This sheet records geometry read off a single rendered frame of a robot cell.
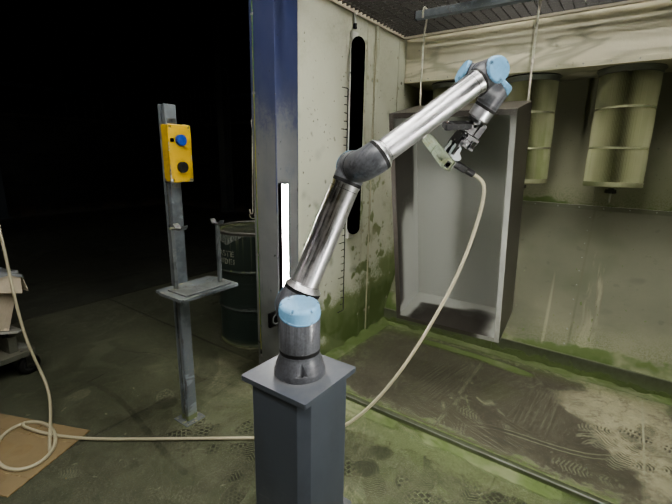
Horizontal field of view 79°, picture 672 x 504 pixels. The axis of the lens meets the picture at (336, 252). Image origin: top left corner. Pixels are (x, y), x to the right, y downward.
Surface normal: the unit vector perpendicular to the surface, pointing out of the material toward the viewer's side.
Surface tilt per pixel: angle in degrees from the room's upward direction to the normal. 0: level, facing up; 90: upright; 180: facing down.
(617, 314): 57
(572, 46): 90
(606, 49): 90
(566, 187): 90
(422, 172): 102
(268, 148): 90
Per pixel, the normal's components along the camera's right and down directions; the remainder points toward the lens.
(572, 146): -0.58, 0.18
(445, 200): -0.54, 0.38
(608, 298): -0.48, -0.38
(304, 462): 0.16, 0.23
